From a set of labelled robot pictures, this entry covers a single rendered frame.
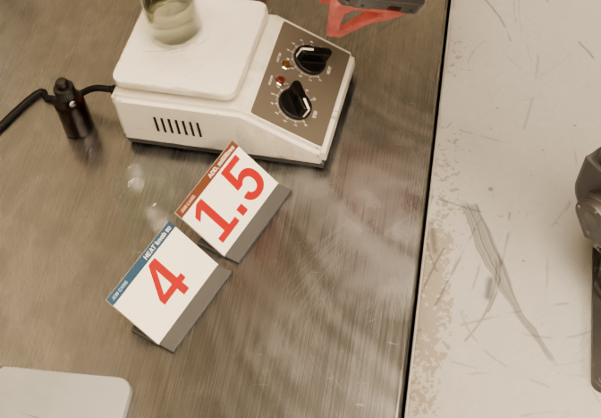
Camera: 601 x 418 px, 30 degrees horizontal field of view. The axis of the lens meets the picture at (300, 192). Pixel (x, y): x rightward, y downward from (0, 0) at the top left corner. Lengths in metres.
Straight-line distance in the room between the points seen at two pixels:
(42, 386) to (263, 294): 0.20
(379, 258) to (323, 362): 0.11
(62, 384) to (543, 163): 0.46
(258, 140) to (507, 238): 0.24
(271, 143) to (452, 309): 0.23
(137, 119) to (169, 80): 0.06
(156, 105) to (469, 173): 0.29
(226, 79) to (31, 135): 0.23
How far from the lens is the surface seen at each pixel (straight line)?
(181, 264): 0.97
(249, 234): 1.00
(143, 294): 0.96
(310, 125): 1.02
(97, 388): 0.94
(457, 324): 0.94
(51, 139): 1.12
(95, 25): 1.22
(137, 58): 1.05
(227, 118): 1.01
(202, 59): 1.03
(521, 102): 1.09
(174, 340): 0.95
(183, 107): 1.02
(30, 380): 0.96
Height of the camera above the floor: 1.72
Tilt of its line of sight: 53 degrees down
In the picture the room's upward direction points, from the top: 10 degrees counter-clockwise
